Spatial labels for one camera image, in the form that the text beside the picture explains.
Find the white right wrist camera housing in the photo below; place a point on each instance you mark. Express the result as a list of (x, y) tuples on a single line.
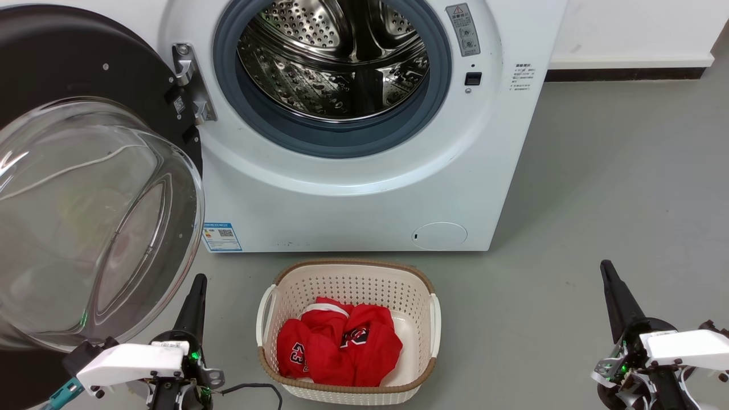
[(689, 347)]

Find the grey metal door hinge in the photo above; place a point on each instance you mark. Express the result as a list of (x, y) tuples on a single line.
[(191, 85)]

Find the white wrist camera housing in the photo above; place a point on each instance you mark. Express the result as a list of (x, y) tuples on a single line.
[(689, 347), (131, 361)]

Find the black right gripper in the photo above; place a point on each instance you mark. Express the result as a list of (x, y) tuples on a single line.
[(629, 350)]

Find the cream perforated laundry basket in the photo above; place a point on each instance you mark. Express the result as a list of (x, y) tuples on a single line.
[(348, 283)]

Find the red basketball jersey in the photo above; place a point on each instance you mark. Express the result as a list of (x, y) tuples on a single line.
[(337, 352)]

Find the small printed text sticker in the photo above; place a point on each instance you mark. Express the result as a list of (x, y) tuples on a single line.
[(523, 77)]

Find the black round glass washer door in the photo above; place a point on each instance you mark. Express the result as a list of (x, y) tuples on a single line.
[(57, 57)]

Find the stainless steel washer drum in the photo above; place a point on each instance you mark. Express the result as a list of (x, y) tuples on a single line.
[(336, 74)]

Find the black door lock socket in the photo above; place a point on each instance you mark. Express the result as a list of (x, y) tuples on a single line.
[(473, 78)]

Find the blue energy label sticker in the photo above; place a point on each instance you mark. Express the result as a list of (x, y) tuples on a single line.
[(222, 237)]

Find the grey warning label sticker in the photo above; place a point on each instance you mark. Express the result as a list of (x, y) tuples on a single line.
[(463, 29)]

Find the round white filter cover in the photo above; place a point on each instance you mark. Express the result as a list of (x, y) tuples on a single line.
[(439, 236)]

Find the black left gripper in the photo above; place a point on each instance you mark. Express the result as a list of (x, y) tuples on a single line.
[(196, 370)]

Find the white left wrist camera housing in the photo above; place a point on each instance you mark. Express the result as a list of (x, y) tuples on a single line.
[(131, 361)]

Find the white front-load washing machine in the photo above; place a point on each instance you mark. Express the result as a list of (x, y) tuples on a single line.
[(353, 216)]

